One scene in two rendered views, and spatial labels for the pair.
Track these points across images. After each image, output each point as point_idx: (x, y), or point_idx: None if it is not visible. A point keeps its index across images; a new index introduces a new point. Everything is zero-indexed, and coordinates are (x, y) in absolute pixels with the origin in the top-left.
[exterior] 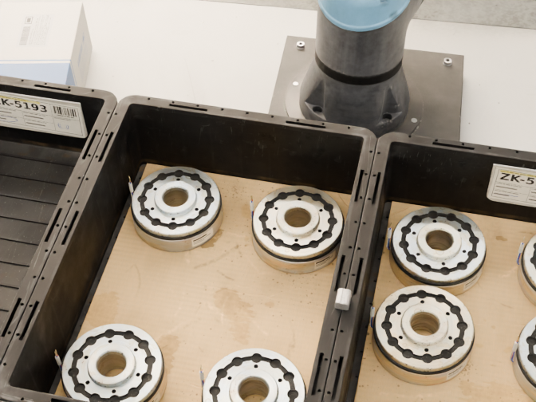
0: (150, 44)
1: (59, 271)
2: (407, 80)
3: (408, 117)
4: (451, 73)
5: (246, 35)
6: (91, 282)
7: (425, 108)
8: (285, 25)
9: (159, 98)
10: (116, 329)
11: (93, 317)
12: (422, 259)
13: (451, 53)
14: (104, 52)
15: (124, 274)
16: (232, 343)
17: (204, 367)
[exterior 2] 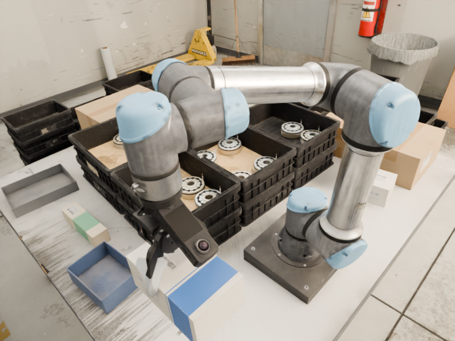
0: (378, 221)
1: (249, 129)
2: (302, 266)
3: (282, 254)
4: (298, 285)
5: (371, 249)
6: (258, 152)
7: (284, 263)
8: (372, 263)
9: (290, 153)
10: (237, 145)
11: (248, 150)
12: (207, 192)
13: (322, 310)
14: (379, 209)
15: (256, 157)
16: (222, 165)
17: (221, 160)
